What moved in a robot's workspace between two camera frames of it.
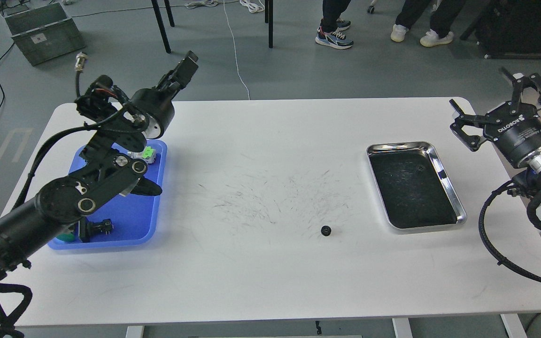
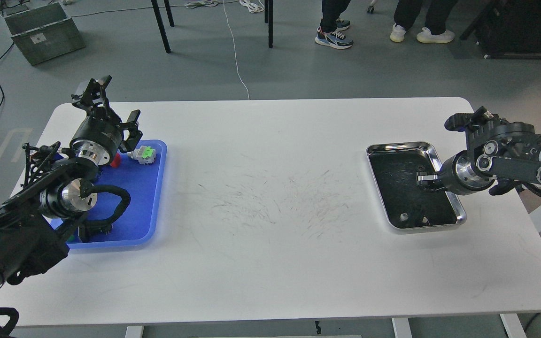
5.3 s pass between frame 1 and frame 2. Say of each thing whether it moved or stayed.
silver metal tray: stayed
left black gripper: moved
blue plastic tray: stayed
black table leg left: stayed
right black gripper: moved
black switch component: stayed
